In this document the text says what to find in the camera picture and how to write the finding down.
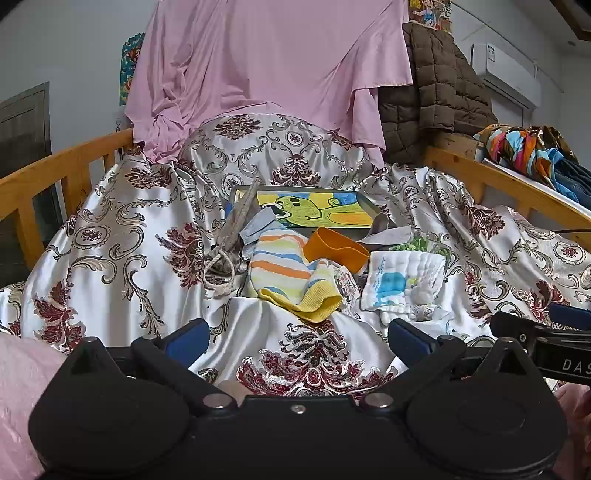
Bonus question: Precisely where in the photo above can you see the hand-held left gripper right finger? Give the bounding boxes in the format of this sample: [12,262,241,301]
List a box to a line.
[359,318,536,415]

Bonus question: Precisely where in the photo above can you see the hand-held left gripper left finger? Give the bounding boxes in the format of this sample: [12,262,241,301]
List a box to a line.
[69,318,238,416]

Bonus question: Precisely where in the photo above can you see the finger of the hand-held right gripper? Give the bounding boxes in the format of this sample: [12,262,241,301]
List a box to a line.
[549,302,591,331]
[489,311,556,345]

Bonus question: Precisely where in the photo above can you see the white whale print cloth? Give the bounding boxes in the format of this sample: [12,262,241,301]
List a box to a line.
[359,249,451,324]

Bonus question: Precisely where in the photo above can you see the orange band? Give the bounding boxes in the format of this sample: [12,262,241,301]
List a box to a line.
[302,227,371,277]

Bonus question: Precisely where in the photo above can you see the striped sock with yellow cuff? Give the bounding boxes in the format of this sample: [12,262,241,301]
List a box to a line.
[247,226,345,324]

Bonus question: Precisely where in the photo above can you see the beige drawstring pouch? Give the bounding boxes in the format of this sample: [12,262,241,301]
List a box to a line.
[203,180,262,296]

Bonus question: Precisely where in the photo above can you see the metal tray with cartoon print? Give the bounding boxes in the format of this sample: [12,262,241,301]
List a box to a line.
[226,185,384,232]

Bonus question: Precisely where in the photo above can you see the floral patterned satin blanket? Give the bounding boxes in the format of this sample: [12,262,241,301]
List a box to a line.
[0,114,591,402]

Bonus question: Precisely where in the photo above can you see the blue jeans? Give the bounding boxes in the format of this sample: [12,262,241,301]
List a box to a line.
[549,157,591,208]

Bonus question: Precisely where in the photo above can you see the white board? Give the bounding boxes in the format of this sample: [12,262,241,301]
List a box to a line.
[482,159,578,204]

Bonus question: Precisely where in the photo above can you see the pink fuzzy cloth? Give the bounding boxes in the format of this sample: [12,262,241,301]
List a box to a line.
[0,332,70,480]

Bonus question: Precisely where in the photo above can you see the multicoloured patterned cloth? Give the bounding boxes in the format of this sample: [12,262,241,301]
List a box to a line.
[475,124,578,185]

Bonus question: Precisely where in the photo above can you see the wooden box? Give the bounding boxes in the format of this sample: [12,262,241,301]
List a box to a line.
[436,131,485,162]

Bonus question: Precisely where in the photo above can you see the brown quilted jacket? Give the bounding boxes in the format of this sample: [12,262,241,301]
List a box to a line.
[379,21,499,167]

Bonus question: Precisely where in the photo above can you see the white air conditioner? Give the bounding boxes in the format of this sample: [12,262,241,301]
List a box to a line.
[470,42,542,108]

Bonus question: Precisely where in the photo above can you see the grey door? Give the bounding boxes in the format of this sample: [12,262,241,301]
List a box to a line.
[0,82,63,287]

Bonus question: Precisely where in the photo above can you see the pink hanging sheet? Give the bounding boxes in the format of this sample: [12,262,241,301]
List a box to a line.
[124,0,414,169]

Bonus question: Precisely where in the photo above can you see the wooden bed rail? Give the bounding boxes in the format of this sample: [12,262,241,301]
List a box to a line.
[0,128,134,278]
[425,147,591,250]

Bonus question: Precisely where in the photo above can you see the colourful wall poster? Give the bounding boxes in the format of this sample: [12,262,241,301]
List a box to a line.
[119,32,146,107]

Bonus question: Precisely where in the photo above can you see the cartoon figure wall poster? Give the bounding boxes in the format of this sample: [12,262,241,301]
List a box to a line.
[407,0,455,31]

